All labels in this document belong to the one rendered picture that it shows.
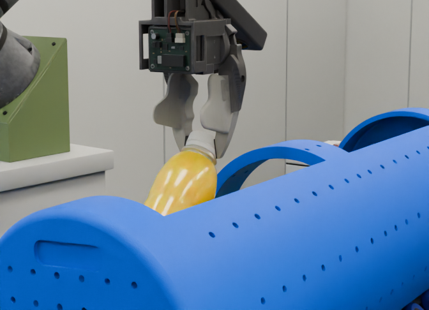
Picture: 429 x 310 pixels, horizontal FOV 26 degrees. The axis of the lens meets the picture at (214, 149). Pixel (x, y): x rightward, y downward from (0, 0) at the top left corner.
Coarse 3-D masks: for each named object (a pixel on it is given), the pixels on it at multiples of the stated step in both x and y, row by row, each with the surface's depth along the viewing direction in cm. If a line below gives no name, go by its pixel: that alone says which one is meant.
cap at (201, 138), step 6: (192, 132) 103; (198, 132) 102; (204, 132) 102; (192, 138) 102; (198, 138) 101; (204, 138) 101; (210, 138) 102; (186, 144) 102; (192, 144) 102; (198, 144) 101; (204, 144) 101; (210, 144) 101; (210, 150) 101
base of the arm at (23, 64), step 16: (0, 48) 178; (16, 48) 182; (32, 48) 185; (0, 64) 179; (16, 64) 180; (32, 64) 183; (0, 80) 179; (16, 80) 180; (32, 80) 183; (0, 96) 180; (16, 96) 181
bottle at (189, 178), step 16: (176, 160) 100; (192, 160) 99; (208, 160) 100; (160, 176) 99; (176, 176) 98; (192, 176) 98; (208, 176) 99; (160, 192) 98; (176, 192) 97; (192, 192) 97; (208, 192) 99; (160, 208) 96; (176, 208) 96
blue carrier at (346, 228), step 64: (384, 128) 160; (256, 192) 100; (320, 192) 107; (384, 192) 118; (0, 256) 91; (64, 256) 87; (128, 256) 82; (192, 256) 85; (256, 256) 91; (320, 256) 100; (384, 256) 112
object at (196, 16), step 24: (168, 0) 95; (192, 0) 96; (144, 24) 97; (168, 24) 95; (192, 24) 93; (216, 24) 97; (168, 48) 96; (192, 48) 94; (216, 48) 98; (168, 72) 96; (192, 72) 94; (216, 72) 101
